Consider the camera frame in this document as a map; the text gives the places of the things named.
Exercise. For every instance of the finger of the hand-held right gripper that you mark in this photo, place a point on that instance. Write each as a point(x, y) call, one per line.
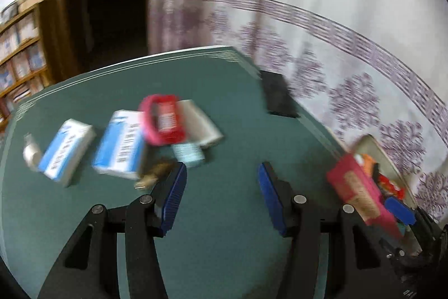
point(400, 211)

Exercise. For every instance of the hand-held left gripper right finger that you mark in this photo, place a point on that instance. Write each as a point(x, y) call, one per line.
point(273, 201)

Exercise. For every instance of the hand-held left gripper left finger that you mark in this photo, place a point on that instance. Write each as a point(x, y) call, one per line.
point(173, 201)

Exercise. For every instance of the small brown bottle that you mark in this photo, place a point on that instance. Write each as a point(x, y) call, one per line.
point(154, 173)

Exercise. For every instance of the pink tin container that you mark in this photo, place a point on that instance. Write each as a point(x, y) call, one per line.
point(357, 187)

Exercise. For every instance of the small teal box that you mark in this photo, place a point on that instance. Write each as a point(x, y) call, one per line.
point(189, 153)

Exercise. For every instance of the large blue white medicine box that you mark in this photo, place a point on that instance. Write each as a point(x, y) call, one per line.
point(119, 145)

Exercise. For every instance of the white rectangular case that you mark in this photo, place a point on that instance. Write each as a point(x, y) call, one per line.
point(201, 125)

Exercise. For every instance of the red packet with pink band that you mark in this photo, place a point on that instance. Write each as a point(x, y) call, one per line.
point(164, 120)

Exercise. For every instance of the black wallet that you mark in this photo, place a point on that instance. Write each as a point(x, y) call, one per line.
point(278, 96)

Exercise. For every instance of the small blue white medicine box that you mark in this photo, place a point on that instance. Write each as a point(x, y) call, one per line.
point(63, 152)

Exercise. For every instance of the white roll in plastic bag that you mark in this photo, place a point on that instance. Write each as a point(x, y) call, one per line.
point(31, 152)

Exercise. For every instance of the wooden bookshelf with books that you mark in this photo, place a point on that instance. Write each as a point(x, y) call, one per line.
point(21, 50)

